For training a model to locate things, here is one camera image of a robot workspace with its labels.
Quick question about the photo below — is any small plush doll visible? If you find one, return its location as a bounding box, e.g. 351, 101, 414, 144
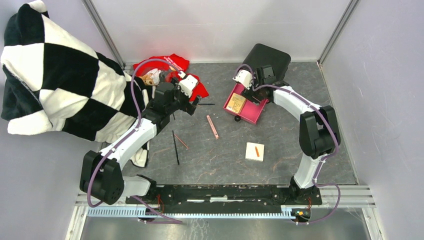
140, 68, 166, 86

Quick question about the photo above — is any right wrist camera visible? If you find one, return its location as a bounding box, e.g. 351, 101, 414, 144
232, 69, 254, 90

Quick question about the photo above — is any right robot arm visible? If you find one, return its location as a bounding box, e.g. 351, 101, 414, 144
233, 63, 340, 204

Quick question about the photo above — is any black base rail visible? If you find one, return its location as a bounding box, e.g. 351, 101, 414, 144
141, 184, 323, 214

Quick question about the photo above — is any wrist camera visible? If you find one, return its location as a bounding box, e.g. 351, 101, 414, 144
178, 71, 199, 98
232, 69, 254, 90

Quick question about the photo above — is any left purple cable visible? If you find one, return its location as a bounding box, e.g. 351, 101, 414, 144
86, 58, 186, 225

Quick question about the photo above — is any red cloth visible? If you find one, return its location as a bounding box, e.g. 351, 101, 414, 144
132, 54, 190, 83

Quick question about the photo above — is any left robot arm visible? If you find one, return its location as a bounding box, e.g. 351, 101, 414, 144
80, 77, 201, 208

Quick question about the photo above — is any black thin brush stick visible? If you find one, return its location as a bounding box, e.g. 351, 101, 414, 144
172, 130, 180, 166

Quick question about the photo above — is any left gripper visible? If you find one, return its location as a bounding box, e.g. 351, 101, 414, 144
166, 77, 201, 116

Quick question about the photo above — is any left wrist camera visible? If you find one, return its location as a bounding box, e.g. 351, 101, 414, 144
178, 71, 199, 98

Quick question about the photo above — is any yellow small box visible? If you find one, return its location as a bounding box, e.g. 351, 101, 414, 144
225, 92, 247, 114

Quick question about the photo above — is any black white checkered blanket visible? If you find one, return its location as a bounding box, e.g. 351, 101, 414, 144
0, 0, 157, 169

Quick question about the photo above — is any black pink drawer organizer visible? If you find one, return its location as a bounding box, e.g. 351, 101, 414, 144
223, 43, 291, 124

